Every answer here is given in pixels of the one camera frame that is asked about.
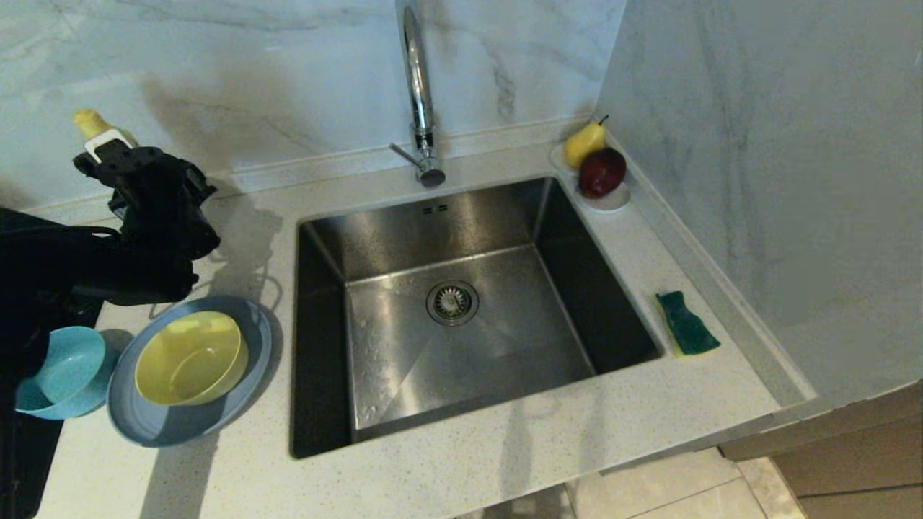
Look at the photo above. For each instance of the wooden cabinet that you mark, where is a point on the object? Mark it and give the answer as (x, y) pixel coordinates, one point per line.
(851, 461)

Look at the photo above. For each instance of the yellow pear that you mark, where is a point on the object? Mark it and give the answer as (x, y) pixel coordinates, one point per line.
(580, 148)

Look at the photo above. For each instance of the orange dish soap bottle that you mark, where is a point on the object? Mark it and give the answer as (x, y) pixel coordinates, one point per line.
(92, 124)

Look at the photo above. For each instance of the stainless steel sink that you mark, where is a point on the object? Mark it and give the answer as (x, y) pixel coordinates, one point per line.
(469, 360)

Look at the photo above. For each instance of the grey-blue plate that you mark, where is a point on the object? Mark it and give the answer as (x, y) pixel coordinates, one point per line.
(180, 428)

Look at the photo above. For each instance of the chrome kitchen faucet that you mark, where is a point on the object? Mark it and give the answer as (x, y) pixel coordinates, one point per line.
(420, 94)

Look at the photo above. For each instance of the metal sink drain strainer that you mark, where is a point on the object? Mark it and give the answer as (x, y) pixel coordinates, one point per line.
(453, 303)

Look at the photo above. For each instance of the green and yellow sponge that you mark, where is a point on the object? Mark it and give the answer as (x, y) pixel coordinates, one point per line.
(689, 328)

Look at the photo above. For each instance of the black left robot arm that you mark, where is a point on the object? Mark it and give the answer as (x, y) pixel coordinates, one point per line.
(72, 267)

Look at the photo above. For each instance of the small white dish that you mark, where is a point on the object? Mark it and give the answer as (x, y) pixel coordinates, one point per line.
(613, 203)

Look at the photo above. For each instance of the black induction cooktop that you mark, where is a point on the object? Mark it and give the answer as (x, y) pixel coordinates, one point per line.
(29, 476)

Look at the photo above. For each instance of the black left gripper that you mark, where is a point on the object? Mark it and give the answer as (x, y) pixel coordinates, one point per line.
(166, 223)

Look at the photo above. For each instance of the red apple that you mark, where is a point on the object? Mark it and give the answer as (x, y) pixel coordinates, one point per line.
(601, 174)

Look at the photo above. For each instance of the yellow bowl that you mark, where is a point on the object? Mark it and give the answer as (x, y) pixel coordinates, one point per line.
(189, 360)

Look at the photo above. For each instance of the teal bowl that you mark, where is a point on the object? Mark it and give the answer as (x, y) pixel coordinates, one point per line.
(68, 375)

